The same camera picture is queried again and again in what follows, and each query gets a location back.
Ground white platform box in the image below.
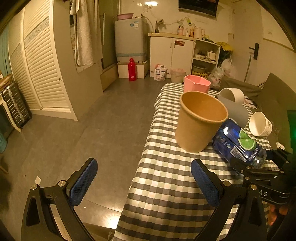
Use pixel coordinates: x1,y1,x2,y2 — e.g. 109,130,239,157
117,59,149,79

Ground pink trash bin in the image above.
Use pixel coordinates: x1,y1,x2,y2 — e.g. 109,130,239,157
171,68,186,83

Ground white plastic cup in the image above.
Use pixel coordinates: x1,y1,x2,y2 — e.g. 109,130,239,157
220,88,245,104

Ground white printed paper cup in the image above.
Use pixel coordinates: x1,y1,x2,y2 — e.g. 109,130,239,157
249,111,273,137

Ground red thermos bottle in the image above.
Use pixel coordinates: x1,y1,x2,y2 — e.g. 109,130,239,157
128,58,137,81

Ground pink basin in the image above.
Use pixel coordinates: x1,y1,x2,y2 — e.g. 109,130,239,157
116,13,133,20

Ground dark green sofa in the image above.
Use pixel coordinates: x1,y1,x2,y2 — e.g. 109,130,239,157
249,73,295,152

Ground white louvered wardrobe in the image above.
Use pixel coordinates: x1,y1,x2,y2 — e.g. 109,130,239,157
8,1,77,121

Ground black suitcase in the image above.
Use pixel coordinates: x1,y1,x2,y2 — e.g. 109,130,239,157
1,81,31,132

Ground dark folded blanket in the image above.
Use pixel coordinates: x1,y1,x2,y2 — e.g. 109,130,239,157
219,76,262,99

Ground white plastic bags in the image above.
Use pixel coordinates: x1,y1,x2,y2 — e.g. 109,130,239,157
208,58,236,87

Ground brown paper cup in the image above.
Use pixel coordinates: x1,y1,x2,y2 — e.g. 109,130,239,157
175,91,228,153

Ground white printed bag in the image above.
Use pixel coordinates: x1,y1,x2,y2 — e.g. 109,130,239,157
154,64,167,81

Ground metal faucet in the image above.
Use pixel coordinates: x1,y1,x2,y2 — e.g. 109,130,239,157
155,19,165,33

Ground white sink cabinet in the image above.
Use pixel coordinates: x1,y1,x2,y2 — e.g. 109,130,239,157
149,33,196,78

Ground blue cut plastic bottle cup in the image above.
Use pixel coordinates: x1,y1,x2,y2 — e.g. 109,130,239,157
212,119,266,169

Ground black door handle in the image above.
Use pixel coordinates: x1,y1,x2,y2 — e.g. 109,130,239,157
249,43,259,60

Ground pink hexagonal cup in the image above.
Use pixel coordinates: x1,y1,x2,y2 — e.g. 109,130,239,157
184,75,211,93

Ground grey plastic cup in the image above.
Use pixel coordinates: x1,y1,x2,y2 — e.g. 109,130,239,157
217,95,249,128

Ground hanging white towel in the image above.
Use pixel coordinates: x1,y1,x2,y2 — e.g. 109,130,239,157
70,1,102,67

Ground white open shelf unit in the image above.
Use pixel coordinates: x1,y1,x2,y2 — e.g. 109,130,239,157
192,39,221,74

